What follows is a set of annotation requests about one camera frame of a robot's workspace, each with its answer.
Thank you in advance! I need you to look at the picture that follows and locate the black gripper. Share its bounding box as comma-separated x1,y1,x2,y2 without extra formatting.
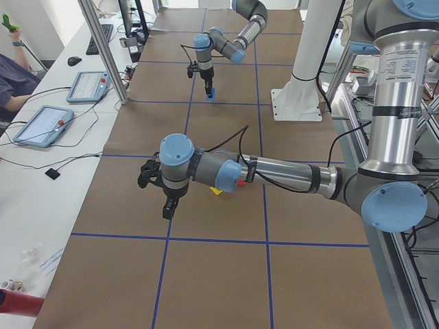
162,184,188,219
200,67,214,95

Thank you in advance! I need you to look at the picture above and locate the blue cube block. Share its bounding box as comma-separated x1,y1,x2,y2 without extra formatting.
206,88,216,101

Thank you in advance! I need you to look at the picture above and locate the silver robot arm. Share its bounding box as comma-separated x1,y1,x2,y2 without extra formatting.
187,1,268,99
156,1,438,232

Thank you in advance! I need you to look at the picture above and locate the yellow cube block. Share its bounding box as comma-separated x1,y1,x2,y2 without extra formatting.
210,187,223,195

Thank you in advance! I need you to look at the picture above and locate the black computer monitor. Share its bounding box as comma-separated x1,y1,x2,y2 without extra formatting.
118,0,150,47

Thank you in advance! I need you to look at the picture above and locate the black keyboard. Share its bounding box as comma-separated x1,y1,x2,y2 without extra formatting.
85,23,114,56

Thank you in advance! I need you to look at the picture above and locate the far blue teach pendant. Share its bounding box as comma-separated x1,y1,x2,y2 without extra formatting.
66,71,110,103

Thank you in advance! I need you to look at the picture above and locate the blue teach pendant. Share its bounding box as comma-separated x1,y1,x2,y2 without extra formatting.
66,71,110,103
13,106,74,148

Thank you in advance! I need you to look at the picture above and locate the small black square pad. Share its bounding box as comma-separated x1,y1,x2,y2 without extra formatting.
45,168,60,180

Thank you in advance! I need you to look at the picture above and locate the black computer mouse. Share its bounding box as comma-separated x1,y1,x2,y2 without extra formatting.
67,56,82,66

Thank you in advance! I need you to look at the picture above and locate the near blue teach pendant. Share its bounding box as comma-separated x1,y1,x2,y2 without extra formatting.
13,106,74,148

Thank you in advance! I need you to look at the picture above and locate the red fire extinguisher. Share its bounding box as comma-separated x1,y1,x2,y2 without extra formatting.
1,289,45,317

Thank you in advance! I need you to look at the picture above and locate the seated person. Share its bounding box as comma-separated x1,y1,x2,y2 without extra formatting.
1,27,40,122

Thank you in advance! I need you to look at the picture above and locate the black camera cable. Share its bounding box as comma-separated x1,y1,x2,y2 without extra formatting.
205,125,375,193
180,44,197,66

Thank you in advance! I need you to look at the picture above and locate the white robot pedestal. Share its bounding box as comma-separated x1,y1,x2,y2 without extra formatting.
271,0,344,122

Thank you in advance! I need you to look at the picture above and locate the aluminium frame post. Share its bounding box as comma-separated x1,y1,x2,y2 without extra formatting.
78,0,128,105

